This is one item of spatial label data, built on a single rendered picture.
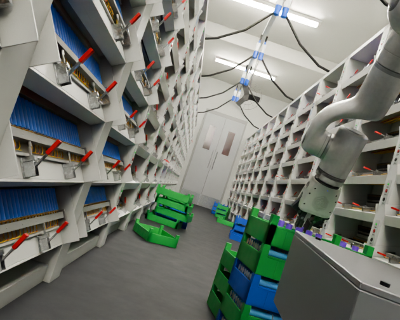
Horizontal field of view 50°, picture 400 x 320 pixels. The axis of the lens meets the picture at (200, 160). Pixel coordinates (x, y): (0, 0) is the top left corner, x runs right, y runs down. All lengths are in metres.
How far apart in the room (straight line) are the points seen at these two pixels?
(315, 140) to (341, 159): 0.08
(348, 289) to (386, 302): 0.03
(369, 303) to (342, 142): 0.87
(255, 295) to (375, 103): 0.57
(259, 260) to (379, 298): 0.79
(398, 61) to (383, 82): 0.06
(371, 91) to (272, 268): 0.51
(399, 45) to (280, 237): 0.54
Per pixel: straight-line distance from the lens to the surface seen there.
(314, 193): 1.25
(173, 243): 2.68
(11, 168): 0.73
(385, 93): 1.14
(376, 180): 2.39
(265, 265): 1.14
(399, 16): 0.94
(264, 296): 1.16
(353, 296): 0.36
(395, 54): 1.11
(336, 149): 1.21
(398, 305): 0.37
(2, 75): 0.68
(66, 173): 1.13
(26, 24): 0.65
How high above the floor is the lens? 0.41
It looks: 3 degrees up
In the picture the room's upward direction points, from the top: 18 degrees clockwise
